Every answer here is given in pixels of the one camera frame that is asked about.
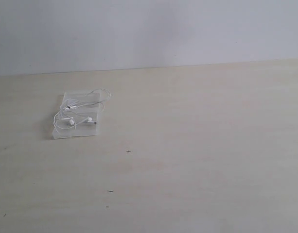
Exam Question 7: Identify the clear plastic storage box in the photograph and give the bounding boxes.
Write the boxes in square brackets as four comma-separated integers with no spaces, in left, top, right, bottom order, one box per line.
[51,91,103,140]

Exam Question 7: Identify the white wired earphones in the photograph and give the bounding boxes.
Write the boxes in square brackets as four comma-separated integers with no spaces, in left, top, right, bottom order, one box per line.
[53,88,112,133]

